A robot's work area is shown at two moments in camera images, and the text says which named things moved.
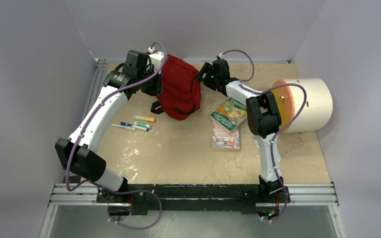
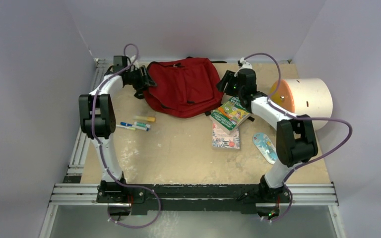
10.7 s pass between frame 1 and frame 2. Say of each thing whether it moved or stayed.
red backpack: moved
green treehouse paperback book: stayed
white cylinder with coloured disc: stayed
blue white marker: stayed
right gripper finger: moved
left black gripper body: moved
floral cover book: stayed
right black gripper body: moved
